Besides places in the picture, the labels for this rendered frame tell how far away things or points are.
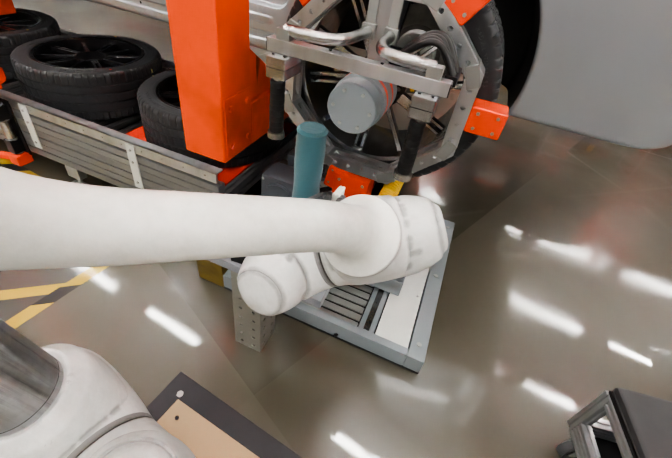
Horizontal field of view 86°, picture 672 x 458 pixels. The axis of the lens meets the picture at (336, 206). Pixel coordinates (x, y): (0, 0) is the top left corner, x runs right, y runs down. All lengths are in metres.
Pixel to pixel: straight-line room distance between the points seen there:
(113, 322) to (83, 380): 0.91
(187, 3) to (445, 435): 1.45
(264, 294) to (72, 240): 0.26
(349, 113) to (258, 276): 0.55
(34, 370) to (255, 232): 0.37
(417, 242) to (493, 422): 1.08
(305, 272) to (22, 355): 0.34
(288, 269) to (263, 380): 0.88
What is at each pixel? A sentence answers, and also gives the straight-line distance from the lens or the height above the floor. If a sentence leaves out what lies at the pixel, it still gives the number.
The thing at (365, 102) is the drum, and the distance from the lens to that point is 0.90.
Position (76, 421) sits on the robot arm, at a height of 0.65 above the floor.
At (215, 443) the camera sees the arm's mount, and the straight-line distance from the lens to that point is 0.87.
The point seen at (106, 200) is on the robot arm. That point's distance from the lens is 0.30.
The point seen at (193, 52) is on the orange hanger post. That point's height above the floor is 0.86.
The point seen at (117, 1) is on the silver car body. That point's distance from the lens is 2.16.
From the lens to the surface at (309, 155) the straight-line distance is 1.04.
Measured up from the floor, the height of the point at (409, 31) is 0.91.
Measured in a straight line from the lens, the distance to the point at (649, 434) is 1.28.
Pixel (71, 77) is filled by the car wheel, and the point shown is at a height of 0.49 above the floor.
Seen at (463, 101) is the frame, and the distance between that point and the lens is 1.01.
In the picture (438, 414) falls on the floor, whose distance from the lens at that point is 1.40.
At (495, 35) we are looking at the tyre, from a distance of 1.06.
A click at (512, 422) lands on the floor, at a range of 1.50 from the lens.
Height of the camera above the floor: 1.21
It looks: 38 degrees down
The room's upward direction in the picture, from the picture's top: 10 degrees clockwise
